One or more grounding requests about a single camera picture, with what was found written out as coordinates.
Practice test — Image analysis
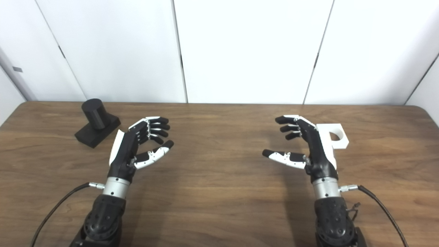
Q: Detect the black and white right hand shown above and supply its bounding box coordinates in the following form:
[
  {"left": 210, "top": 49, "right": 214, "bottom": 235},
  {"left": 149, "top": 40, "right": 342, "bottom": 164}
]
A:
[{"left": 262, "top": 115, "right": 342, "bottom": 200}]

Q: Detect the black and white left hand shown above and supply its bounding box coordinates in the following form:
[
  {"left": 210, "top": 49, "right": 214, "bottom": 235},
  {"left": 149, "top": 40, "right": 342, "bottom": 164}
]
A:
[{"left": 102, "top": 116, "right": 175, "bottom": 199}]

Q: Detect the white square piece with hole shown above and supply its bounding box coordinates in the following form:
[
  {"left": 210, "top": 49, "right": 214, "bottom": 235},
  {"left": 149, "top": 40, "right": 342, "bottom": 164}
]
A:
[{"left": 316, "top": 123, "right": 349, "bottom": 150}]

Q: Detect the black peg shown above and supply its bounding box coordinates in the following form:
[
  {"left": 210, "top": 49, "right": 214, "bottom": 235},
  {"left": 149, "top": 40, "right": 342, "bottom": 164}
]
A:
[{"left": 74, "top": 98, "right": 121, "bottom": 149}]

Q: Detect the thin right arm wire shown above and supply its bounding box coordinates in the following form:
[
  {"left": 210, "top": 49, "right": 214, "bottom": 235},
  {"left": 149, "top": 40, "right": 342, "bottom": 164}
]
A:
[{"left": 346, "top": 202, "right": 361, "bottom": 222}]

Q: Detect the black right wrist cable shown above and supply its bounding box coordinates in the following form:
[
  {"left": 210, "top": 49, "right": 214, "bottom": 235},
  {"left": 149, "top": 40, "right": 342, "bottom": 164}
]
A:
[{"left": 339, "top": 185, "right": 408, "bottom": 247}]

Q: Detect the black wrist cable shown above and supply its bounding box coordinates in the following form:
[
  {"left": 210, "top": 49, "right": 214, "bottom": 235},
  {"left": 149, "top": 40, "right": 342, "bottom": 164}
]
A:
[
  {"left": 339, "top": 185, "right": 408, "bottom": 247},
  {"left": 30, "top": 182, "right": 105, "bottom": 247}
]

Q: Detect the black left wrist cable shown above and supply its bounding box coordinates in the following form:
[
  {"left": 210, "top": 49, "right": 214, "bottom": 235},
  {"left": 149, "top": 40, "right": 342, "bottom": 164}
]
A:
[{"left": 30, "top": 182, "right": 105, "bottom": 247}]

